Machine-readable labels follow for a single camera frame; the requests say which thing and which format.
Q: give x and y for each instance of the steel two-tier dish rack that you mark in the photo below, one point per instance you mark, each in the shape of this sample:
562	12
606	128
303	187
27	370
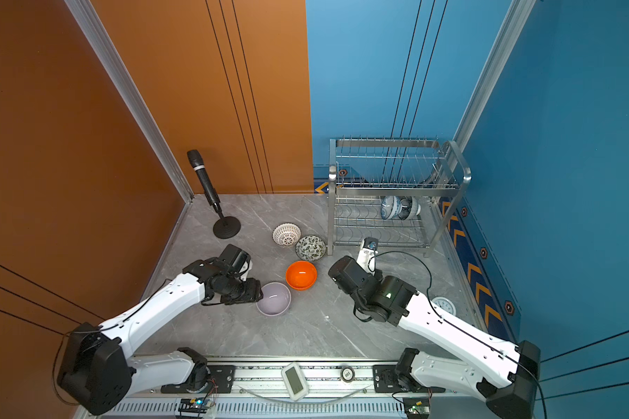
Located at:
363	170

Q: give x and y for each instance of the small round gauge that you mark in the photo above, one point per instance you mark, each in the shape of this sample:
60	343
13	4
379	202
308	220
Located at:
348	374

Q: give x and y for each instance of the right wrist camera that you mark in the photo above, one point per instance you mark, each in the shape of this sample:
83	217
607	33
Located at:
367	254

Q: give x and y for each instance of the white analog alarm clock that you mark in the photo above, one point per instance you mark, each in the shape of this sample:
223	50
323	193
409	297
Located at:
445	304

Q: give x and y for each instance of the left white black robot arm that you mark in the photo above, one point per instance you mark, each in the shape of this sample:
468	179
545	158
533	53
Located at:
100	367

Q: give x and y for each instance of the left circuit board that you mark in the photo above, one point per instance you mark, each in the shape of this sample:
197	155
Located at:
195	408

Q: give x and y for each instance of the white red patterned bowl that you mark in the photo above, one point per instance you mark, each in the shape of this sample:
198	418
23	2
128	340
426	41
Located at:
286	234

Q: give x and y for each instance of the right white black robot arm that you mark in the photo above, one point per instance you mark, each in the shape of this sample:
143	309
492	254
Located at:
502	374

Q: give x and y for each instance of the lavender bowl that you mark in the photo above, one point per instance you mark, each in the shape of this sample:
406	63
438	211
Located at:
276	299

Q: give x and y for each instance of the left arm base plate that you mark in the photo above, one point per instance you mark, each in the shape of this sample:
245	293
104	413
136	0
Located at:
223	378

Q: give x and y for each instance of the black microphone on stand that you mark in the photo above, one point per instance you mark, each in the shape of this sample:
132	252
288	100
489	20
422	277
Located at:
226	226

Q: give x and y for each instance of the green floral patterned bowl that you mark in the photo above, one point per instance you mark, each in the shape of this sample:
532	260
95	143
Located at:
310	248

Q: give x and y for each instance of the white digital timer display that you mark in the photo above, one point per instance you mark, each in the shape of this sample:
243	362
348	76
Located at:
295	381

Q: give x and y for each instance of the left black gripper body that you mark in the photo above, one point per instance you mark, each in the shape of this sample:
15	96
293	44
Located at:
245	291

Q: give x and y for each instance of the orange bowl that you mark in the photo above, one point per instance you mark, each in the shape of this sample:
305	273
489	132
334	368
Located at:
301	275

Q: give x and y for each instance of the circuit board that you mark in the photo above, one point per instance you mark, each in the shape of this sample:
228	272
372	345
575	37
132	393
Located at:
195	408
416	408

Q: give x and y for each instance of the dark flower-shaped bowl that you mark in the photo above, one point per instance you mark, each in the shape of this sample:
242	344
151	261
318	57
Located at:
412	208

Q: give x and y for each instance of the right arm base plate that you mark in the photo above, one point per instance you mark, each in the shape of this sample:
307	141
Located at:
387	379

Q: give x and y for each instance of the right circuit board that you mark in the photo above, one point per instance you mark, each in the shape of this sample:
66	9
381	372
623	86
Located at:
416	408

